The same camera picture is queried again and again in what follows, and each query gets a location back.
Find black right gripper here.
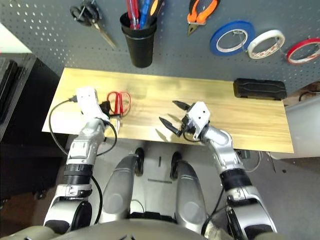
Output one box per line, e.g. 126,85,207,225
158,100,199,140

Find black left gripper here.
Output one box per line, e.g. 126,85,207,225
99,100,122,119

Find red-handled scissors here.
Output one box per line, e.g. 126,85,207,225
106,91,132,131

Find red-handled screwdriver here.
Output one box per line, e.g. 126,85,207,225
125,0,140,31

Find orange needle-nose pliers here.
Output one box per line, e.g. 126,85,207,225
186,0,221,38

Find grey metal pegboard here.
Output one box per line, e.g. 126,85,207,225
0,0,320,95

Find black plastic cup holder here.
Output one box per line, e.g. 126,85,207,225
119,11,158,69

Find blue tape roll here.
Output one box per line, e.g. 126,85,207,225
209,20,257,56

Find silver robot right leg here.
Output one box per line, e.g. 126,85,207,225
169,151,208,230

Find silver robot leg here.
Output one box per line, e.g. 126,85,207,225
169,151,208,230
101,147,146,223

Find black plastic tool case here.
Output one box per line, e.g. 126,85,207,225
233,78,287,101

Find silver robot left leg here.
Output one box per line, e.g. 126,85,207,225
101,147,146,223

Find white tape roll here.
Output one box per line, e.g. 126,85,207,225
246,29,286,60

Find orange and black screwdriver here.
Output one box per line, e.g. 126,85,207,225
147,0,166,25

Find worn grey shoe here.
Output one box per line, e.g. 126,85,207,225
203,219,227,240

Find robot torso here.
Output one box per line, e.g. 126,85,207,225
0,216,283,240

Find red tape roll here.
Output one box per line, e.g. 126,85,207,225
285,37,320,66

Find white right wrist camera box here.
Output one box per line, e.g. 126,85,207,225
187,101,211,140

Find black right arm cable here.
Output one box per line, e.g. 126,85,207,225
181,129,226,236

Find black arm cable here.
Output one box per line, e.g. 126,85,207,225
181,129,226,236
48,95,118,223

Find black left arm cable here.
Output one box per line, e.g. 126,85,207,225
48,95,118,223

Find black-handled scissors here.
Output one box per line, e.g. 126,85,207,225
69,1,118,50

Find blue-handled screwdriver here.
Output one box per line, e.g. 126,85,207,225
138,0,152,30

